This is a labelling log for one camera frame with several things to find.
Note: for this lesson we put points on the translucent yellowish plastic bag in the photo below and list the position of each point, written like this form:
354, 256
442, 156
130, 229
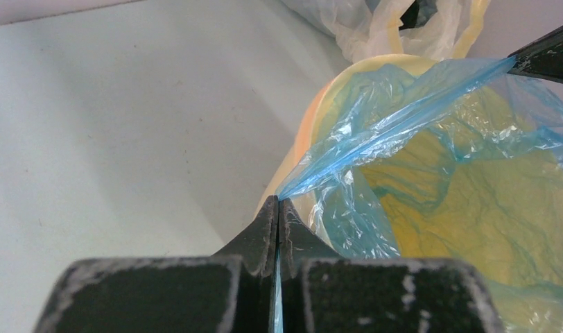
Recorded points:
364, 29

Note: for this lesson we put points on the blue plastic trash bag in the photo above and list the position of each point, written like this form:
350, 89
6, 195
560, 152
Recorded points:
401, 124

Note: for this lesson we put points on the dark items inside bag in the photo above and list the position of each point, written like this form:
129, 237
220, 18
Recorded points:
418, 14

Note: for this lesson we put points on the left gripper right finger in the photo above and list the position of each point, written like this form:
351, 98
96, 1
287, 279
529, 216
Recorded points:
322, 291

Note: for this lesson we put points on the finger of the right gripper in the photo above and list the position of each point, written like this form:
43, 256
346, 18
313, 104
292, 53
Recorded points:
542, 58

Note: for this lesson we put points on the yellow cartoon trash bin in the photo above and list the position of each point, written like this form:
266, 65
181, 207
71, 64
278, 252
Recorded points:
470, 207

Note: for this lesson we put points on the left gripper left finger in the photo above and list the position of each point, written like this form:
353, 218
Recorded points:
232, 290

